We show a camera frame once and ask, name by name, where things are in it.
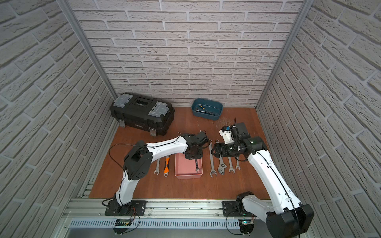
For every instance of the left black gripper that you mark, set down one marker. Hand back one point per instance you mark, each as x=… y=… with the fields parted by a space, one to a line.
x=194 y=151

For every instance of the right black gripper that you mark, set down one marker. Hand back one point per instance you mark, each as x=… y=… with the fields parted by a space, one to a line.
x=222 y=147

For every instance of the small silver combination wrench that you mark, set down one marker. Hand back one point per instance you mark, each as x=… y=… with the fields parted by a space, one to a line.
x=238 y=165

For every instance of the pink plastic storage box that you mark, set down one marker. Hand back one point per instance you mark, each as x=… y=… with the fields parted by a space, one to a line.
x=185 y=169

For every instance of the medium silver combination wrench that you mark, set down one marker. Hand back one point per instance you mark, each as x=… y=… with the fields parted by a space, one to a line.
x=231 y=168

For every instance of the silver adjustable wrench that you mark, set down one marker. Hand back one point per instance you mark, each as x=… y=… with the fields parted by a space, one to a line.
x=221 y=166

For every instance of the large silver combination wrench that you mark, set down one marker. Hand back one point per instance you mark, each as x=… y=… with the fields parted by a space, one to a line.
x=213 y=172

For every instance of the silver end wrench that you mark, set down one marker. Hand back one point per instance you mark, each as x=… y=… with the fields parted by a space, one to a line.
x=157 y=170

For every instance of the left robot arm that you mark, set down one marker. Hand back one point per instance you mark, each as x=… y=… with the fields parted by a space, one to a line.
x=139 y=159

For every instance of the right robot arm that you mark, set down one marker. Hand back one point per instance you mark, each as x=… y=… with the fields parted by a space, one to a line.
x=287 y=216

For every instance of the small silver open wrench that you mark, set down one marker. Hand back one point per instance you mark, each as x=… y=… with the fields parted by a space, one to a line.
x=197 y=167

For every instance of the screwdriver in teal bin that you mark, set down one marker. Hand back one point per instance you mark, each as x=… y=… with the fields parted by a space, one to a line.
x=202 y=109

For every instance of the teal plastic bin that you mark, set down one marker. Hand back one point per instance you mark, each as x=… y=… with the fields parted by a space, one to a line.
x=212 y=106

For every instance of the black plastic toolbox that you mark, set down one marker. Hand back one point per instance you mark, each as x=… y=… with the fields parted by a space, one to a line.
x=143 y=113

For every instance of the right controller board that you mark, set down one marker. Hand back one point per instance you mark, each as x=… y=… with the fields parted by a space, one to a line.
x=246 y=226

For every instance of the controller board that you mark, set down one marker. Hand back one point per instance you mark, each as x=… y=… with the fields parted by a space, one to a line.
x=246 y=226
x=122 y=226

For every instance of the left controller board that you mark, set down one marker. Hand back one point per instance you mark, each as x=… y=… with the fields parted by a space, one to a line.
x=122 y=226

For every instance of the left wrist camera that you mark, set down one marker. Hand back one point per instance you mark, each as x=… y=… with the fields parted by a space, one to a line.
x=202 y=140

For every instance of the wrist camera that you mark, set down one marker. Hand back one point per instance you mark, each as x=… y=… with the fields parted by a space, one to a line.
x=234 y=133
x=202 y=140

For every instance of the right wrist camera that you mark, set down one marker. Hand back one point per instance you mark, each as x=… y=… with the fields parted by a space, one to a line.
x=234 y=133

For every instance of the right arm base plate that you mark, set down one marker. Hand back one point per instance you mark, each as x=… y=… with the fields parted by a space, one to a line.
x=234 y=208

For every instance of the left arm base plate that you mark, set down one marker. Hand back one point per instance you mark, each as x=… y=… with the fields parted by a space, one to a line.
x=134 y=207

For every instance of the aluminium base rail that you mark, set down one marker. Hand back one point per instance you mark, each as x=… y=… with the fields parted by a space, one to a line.
x=154 y=208

